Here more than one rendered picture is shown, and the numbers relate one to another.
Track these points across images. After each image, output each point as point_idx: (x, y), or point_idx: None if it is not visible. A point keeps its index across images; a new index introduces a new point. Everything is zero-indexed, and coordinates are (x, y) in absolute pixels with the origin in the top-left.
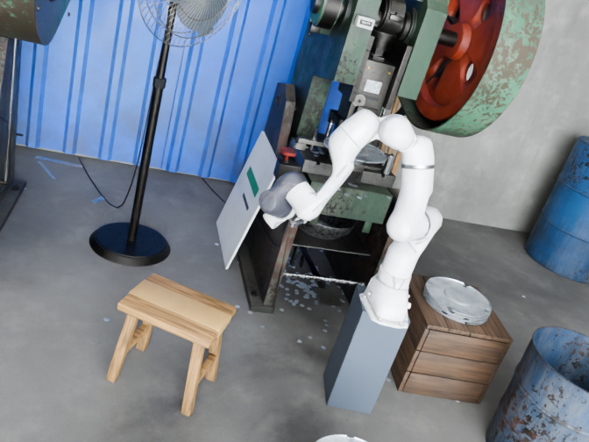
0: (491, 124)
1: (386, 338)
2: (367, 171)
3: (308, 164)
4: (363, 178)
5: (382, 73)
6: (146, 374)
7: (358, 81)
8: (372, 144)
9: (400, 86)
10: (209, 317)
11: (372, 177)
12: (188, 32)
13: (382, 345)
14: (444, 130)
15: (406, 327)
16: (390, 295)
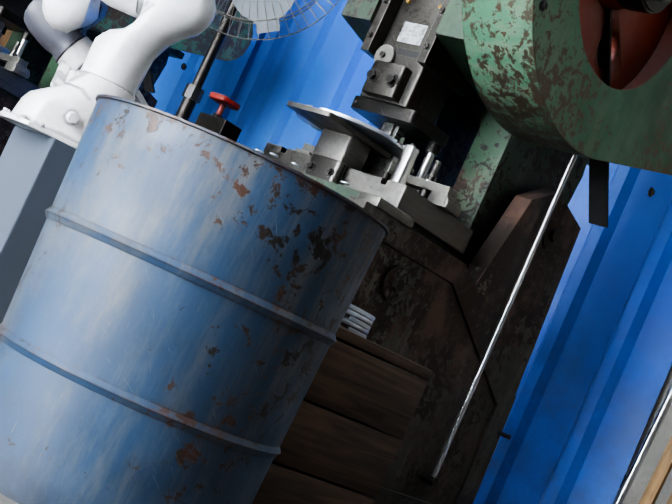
0: (531, 13)
1: (20, 178)
2: (359, 170)
3: (270, 150)
4: (349, 183)
5: (431, 9)
6: None
7: (380, 16)
8: (493, 235)
9: (442, 16)
10: None
11: (364, 183)
12: (241, 22)
13: (10, 197)
14: (484, 67)
15: (25, 122)
16: (49, 87)
